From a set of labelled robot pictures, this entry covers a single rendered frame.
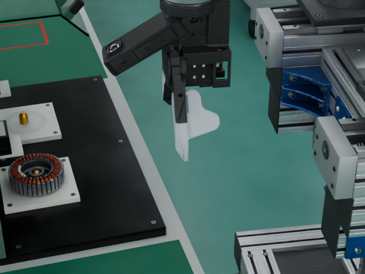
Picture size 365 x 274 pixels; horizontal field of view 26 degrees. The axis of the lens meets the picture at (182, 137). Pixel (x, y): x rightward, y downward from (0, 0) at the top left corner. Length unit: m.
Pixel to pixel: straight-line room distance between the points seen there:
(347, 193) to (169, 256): 0.35
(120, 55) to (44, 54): 1.24
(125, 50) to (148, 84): 2.60
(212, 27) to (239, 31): 3.09
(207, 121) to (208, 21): 0.13
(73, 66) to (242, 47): 1.89
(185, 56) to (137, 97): 2.50
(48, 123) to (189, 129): 0.86
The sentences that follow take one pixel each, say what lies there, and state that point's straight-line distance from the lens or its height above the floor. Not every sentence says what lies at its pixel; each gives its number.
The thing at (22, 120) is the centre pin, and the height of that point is 0.79.
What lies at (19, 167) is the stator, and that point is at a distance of 1.64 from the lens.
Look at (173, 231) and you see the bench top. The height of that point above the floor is 0.75.
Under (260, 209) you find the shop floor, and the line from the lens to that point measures 2.84.
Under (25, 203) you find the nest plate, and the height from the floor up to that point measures 0.78.
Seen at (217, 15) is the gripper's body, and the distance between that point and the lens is 1.00.
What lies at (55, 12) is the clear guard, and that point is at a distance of 1.69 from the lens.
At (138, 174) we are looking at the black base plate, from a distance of 1.67.
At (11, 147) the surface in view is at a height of 0.88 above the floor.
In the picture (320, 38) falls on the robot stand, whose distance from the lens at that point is 1.81.
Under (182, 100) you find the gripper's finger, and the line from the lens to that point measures 1.00.
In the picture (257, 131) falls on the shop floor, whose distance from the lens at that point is 3.27.
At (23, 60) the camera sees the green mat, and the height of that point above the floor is 0.75.
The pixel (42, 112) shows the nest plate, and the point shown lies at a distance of 1.89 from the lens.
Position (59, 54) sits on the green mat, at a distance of 2.22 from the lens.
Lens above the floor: 1.74
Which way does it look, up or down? 33 degrees down
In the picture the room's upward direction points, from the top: straight up
